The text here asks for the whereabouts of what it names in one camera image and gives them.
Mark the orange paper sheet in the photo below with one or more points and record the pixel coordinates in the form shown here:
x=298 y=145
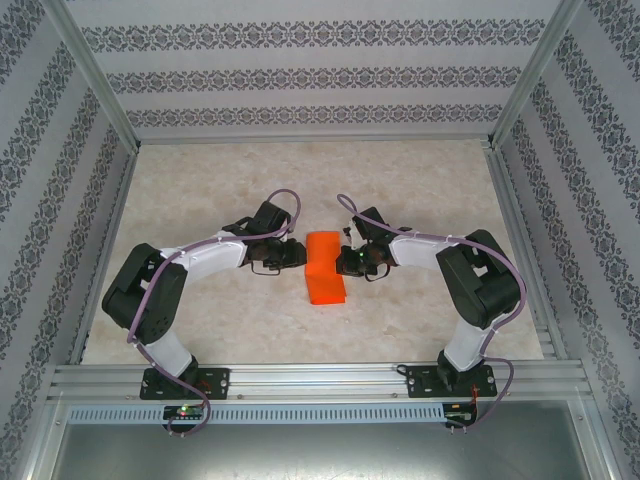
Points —
x=325 y=285

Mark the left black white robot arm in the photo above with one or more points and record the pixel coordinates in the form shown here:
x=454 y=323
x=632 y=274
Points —
x=145 y=295

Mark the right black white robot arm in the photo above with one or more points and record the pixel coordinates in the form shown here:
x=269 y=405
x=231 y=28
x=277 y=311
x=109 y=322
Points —
x=480 y=290

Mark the grey metal sheet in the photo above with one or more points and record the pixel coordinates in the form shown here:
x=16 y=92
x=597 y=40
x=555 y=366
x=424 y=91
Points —
x=320 y=450

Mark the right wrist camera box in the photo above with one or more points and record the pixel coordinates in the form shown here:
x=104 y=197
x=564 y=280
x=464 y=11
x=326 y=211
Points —
x=352 y=235

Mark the thin aluminium wall rail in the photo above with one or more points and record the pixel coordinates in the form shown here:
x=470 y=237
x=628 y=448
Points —
x=320 y=140

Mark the wide aluminium mounting rail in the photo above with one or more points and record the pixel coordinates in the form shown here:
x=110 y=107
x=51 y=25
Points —
x=320 y=380

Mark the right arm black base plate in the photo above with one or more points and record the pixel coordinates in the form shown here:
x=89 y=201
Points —
x=420 y=382

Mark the aluminium side rail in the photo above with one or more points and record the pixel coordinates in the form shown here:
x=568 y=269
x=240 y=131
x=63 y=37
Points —
x=509 y=200
x=106 y=250

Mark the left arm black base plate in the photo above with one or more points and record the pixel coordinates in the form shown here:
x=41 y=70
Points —
x=217 y=382

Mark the aluminium corner post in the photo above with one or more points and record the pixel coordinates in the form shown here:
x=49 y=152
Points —
x=95 y=75
x=529 y=75

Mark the slanted aluminium frame bar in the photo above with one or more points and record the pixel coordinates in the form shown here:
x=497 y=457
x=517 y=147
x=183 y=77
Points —
x=45 y=440
x=602 y=440

